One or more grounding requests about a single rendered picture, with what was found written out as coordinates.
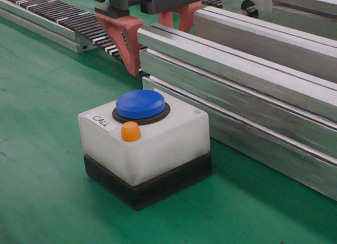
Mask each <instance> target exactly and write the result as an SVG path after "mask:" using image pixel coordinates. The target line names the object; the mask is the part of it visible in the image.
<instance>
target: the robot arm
mask: <svg viewBox="0 0 337 244"><path fill-rule="evenodd" d="M95 1H97V2H100V3H103V2H105V0H95ZM137 4H140V6H141V12H142V13H145V14H148V15H154V14H157V15H158V18H159V21H160V24H162V25H165V26H168V27H170V28H173V12H174V13H177V14H180V17H181V19H180V23H179V27H178V31H181V32H184V33H189V32H190V29H191V27H192V25H193V23H194V22H193V14H194V12H195V11H198V10H200V9H201V7H202V2H201V0H109V2H106V3H103V4H98V5H95V6H94V12H95V17H96V19H97V20H98V22H99V23H100V25H101V26H102V28H103V29H104V31H105V32H106V33H107V35H108V36H109V37H110V39H111V40H112V42H113V43H114V45H115V46H116V47H117V49H118V51H119V53H120V55H121V57H122V60H123V62H124V64H125V66H126V68H127V70H128V72H129V73H130V74H132V75H134V76H138V72H139V68H140V53H139V50H141V44H139V43H138V38H137V31H138V29H139V28H141V27H143V20H142V19H141V18H136V17H133V16H130V10H129V9H128V7H130V6H134V5H137ZM121 32H122V33H123V34H124V36H125V40H126V43H127V47H128V50H129V52H128V50H127V47H126V45H125V42H124V39H123V37H122V34H121ZM129 53H130V54H129Z"/></svg>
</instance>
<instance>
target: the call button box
mask: <svg viewBox="0 0 337 244"><path fill-rule="evenodd" d="M147 90H153V91H156V92H158V93H159V94H161V95H163V96H164V99H165V108H164V110H163V111H162V112H160V113H159V114H157V115H154V116H151V117H149V118H143V119H129V118H124V117H122V116H120V115H119V114H118V113H117V111H116V101H117V100H115V101H113V102H110V103H107V104H104V105H101V106H99V107H96V108H94V109H91V110H88V111H86V112H83V113H80V114H79V115H78V117H77V119H78V124H79V129H80V135H81V142H82V148H83V151H84V153H85V155H84V163H85V169H86V174H87V175H88V176H90V177H91V178H93V179H94V180H95V181H96V182H98V183H99V184H100V185H102V186H103V187H104V188H105V189H107V190H108V191H109V192H111V193H112V194H113V195H115V196H116V197H118V198H119V199H120V200H121V201H123V202H125V203H126V204H127V205H128V206H130V207H131V208H132V209H134V210H140V209H142V208H144V207H146V206H148V205H150V204H152V203H154V202H156V201H159V200H161V199H164V198H166V197H168V196H170V195H172V194H174V193H175V192H178V191H180V190H182V189H184V188H186V187H188V186H190V185H192V184H194V183H196V182H198V181H200V180H202V179H204V178H206V177H208V176H210V175H211V174H212V160H211V155H210V154H209V151H210V135H209V118H208V115H207V113H206V112H204V111H202V110H200V109H198V108H196V107H194V106H192V105H190V104H188V103H186V102H184V101H181V100H179V99H176V98H175V97H172V96H170V95H168V94H166V93H164V92H162V91H160V90H158V89H156V88H153V87H151V88H149V89H147ZM126 122H135V123H137V124H138V126H139V127H140V129H141V138H140V139H139V140H137V141H134V142H125V141H123V140H122V136H121V129H122V126H123V124H124V123H126Z"/></svg>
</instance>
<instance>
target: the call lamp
mask: <svg viewBox="0 0 337 244"><path fill-rule="evenodd" d="M121 136H122V140H123V141H125V142H134V141H137V140H139V139H140V138H141V129H140V127H139V126H138V124H137V123H135V122H126V123H124V124H123V126H122V129H121Z"/></svg>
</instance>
